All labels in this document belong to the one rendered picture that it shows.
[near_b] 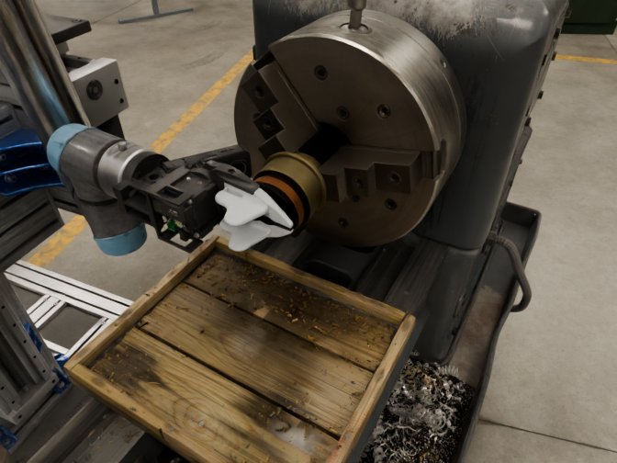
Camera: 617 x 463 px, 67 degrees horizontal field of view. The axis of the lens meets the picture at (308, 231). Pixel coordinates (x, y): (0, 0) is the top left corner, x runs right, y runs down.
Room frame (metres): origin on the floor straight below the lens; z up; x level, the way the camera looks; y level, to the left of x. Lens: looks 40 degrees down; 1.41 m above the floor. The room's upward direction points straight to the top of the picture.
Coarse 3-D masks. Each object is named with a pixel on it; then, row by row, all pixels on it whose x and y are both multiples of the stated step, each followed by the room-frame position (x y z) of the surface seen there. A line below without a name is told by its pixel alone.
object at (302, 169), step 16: (272, 160) 0.49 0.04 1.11; (288, 160) 0.47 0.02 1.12; (304, 160) 0.47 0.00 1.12; (256, 176) 0.47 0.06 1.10; (272, 176) 0.45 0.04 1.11; (288, 176) 0.45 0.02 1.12; (304, 176) 0.45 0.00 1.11; (320, 176) 0.46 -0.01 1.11; (272, 192) 0.42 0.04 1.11; (288, 192) 0.43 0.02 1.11; (304, 192) 0.44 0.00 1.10; (320, 192) 0.46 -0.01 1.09; (288, 208) 0.41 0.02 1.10; (304, 208) 0.43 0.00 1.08; (320, 208) 0.46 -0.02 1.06; (304, 224) 0.44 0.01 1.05
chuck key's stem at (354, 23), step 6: (348, 0) 0.59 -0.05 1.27; (354, 0) 0.58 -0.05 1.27; (360, 0) 0.58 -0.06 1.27; (366, 0) 0.58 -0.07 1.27; (354, 6) 0.58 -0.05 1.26; (360, 6) 0.58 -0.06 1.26; (354, 12) 0.58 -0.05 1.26; (360, 12) 0.58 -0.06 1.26; (354, 18) 0.58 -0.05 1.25; (360, 18) 0.58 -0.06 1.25; (354, 24) 0.58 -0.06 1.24; (360, 24) 0.59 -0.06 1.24
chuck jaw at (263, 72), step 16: (256, 64) 0.61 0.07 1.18; (272, 64) 0.58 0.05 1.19; (256, 80) 0.56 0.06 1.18; (272, 80) 0.56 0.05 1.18; (288, 80) 0.58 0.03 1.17; (256, 96) 0.56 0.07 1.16; (272, 96) 0.55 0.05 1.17; (288, 96) 0.56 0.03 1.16; (272, 112) 0.53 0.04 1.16; (288, 112) 0.54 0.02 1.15; (304, 112) 0.56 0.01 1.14; (272, 128) 0.54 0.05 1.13; (288, 128) 0.52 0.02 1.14; (304, 128) 0.54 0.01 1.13; (272, 144) 0.50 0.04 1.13; (288, 144) 0.50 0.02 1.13
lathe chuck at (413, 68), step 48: (288, 48) 0.58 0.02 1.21; (336, 48) 0.55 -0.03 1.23; (384, 48) 0.55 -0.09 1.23; (240, 96) 0.63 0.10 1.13; (336, 96) 0.55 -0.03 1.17; (384, 96) 0.52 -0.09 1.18; (432, 96) 0.52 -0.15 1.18; (336, 144) 0.65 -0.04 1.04; (384, 144) 0.51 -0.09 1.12; (432, 144) 0.48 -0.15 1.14; (384, 192) 0.51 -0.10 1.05; (432, 192) 0.48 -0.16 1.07; (336, 240) 0.54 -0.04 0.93; (384, 240) 0.51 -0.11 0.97
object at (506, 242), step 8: (488, 232) 0.71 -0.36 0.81; (496, 232) 0.71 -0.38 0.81; (488, 240) 0.69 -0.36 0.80; (496, 240) 0.69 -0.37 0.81; (504, 240) 0.69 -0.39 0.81; (512, 248) 0.68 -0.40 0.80; (512, 256) 0.68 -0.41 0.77; (512, 264) 0.69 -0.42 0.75; (520, 264) 0.68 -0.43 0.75; (520, 272) 0.68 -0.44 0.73; (520, 280) 0.69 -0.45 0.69; (528, 288) 0.70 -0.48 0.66; (528, 296) 0.71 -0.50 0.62; (520, 304) 0.75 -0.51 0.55; (528, 304) 0.74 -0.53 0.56
